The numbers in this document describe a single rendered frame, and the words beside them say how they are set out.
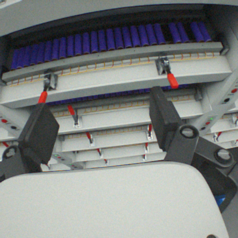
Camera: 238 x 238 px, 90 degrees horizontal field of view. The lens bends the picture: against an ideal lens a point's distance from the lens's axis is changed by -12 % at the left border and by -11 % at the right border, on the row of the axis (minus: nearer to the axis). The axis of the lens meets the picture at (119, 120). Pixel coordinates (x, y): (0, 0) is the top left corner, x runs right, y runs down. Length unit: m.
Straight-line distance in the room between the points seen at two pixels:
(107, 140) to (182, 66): 0.44
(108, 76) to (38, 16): 0.17
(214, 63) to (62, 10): 0.34
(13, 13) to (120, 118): 0.38
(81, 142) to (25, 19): 0.53
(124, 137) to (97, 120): 0.20
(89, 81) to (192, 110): 0.37
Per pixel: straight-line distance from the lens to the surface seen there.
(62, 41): 0.40
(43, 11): 0.26
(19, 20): 0.28
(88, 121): 0.48
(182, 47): 0.36
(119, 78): 0.32
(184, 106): 0.52
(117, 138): 0.63
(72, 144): 0.69
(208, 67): 0.39
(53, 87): 0.34
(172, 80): 0.28
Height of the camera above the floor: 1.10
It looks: 58 degrees down
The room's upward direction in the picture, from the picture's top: 10 degrees counter-clockwise
